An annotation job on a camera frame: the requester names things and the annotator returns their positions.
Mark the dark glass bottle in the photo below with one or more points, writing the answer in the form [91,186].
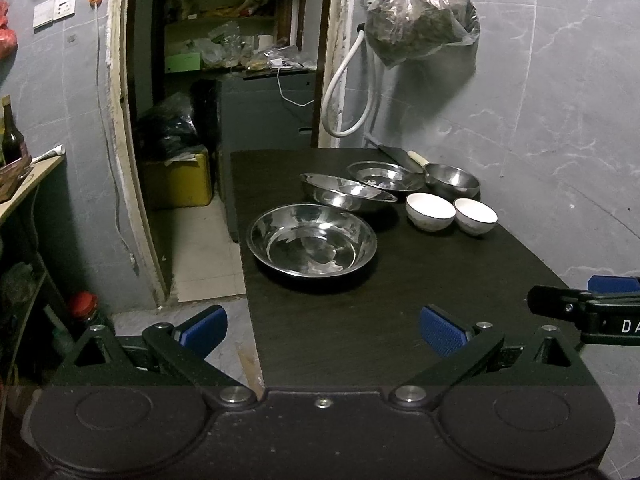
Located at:
[13,143]

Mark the red plastic bag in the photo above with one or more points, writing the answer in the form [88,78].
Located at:
[8,38]

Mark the deep steel bowl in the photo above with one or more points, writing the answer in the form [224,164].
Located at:
[450,182]

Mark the hanging plastic bag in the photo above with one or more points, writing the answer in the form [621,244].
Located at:
[411,30]

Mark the dark cabinet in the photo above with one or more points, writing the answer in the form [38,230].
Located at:
[268,112]

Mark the large steel plate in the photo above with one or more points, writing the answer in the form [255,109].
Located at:
[311,241]

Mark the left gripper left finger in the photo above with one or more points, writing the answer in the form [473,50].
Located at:
[182,349]

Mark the white ceramic bowl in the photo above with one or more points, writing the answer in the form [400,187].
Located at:
[429,212]
[474,217]

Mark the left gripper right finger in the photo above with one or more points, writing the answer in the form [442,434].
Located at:
[466,352]

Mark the cleaver knife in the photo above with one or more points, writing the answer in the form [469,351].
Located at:
[398,155]

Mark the white wall switch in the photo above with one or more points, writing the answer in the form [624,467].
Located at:
[51,11]

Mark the small steel bowl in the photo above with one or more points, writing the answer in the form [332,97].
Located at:
[336,199]

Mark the black garbage bag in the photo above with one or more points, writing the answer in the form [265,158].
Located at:
[168,129]

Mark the yellow container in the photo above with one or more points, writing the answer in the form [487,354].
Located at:
[187,179]

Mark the cream rolled handle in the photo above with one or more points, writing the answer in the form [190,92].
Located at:
[418,158]

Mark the wooden side shelf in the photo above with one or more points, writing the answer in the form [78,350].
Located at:
[38,171]

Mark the green box on shelf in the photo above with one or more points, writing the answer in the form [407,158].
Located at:
[183,62]

